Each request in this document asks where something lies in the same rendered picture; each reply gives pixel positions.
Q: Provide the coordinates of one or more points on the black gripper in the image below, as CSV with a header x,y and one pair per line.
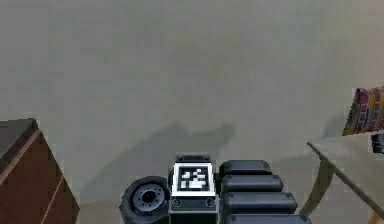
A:
x,y
146,200

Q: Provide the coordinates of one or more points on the colourful patterned box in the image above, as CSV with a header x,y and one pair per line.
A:
x,y
366,111

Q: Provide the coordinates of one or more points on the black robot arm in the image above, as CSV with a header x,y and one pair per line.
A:
x,y
253,193

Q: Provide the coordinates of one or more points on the small black object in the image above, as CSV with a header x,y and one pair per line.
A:
x,y
378,143

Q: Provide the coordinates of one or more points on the brown wooden chest of drawers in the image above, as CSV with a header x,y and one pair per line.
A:
x,y
26,180

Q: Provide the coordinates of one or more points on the beige wooden table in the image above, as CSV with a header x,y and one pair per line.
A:
x,y
350,160

